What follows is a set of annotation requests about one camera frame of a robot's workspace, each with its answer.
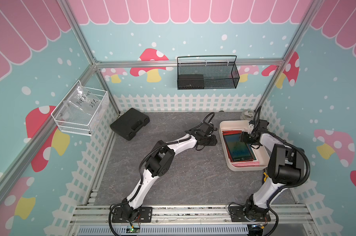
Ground white plastic storage box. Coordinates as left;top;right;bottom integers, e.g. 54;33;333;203
219;120;269;172

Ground black mesh wall basket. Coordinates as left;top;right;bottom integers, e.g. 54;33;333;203
177;55;240;89

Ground black box in basket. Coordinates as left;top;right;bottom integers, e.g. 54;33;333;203
177;74;204;90

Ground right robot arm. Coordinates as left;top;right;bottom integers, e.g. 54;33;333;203
240;107;310;221

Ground white wire wall basket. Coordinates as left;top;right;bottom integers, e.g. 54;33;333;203
51;81;110;136

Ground yellow handled pliers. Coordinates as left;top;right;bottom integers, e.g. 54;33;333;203
263;172;268;183

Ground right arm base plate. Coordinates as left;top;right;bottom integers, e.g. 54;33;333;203
228;205;271;223

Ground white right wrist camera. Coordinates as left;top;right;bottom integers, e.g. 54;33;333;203
248;124;254;133

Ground clear tape roll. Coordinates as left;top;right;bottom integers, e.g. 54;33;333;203
240;110;255;121

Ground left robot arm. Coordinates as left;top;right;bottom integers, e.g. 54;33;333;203
109;112;217;223

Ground clear plastic bag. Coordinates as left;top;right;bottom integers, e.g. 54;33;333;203
60;85;101;124

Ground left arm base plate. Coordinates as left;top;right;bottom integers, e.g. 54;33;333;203
111;205;153;223

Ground black plastic tool case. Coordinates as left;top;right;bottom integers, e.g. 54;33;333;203
110;108;150;141

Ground red frame writing tablet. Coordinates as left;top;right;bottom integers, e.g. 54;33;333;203
223;134;255;162

